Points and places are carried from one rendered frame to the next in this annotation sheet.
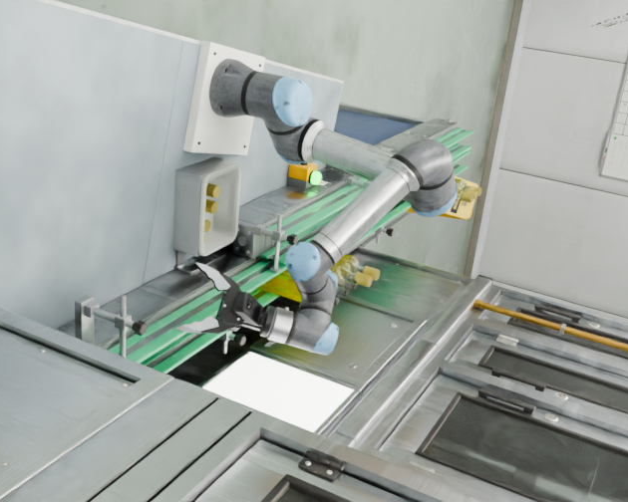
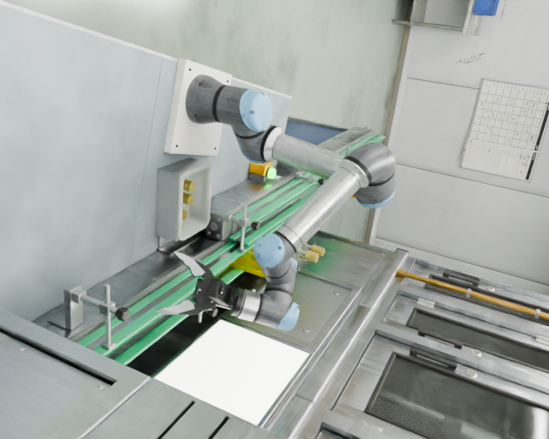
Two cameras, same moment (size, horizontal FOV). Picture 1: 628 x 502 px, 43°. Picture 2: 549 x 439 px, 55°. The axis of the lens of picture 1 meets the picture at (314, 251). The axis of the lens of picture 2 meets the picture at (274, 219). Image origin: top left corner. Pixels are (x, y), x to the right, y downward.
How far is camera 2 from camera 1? 43 cm
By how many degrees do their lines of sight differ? 2
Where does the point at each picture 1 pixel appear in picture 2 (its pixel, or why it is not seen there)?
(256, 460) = not seen: outside the picture
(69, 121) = (57, 125)
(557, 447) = (480, 401)
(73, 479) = not seen: outside the picture
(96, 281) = (86, 266)
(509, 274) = (396, 236)
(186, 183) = (166, 180)
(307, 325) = (272, 305)
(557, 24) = (431, 61)
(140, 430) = not seen: outside the picture
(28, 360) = (6, 360)
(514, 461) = (448, 416)
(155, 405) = (130, 414)
